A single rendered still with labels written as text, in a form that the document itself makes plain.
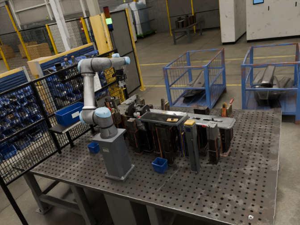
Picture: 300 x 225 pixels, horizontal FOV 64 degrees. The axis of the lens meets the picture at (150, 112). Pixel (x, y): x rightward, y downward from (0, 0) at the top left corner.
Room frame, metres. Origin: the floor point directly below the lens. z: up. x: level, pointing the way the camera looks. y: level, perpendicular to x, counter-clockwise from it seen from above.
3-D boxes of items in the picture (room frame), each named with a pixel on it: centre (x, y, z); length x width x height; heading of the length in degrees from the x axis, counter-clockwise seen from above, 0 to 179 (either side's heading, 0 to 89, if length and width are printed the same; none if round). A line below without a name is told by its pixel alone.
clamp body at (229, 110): (1.93, -0.68, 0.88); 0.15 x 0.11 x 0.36; 141
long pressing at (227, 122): (2.15, -0.13, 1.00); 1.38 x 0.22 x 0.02; 51
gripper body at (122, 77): (2.43, 0.22, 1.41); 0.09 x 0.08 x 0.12; 51
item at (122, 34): (5.58, 0.30, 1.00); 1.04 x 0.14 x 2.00; 148
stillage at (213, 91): (4.43, -1.04, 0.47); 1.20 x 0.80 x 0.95; 146
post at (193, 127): (1.58, -0.28, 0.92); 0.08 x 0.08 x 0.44; 51
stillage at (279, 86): (3.69, -2.11, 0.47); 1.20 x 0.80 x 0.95; 149
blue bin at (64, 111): (2.42, 0.83, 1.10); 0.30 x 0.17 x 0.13; 132
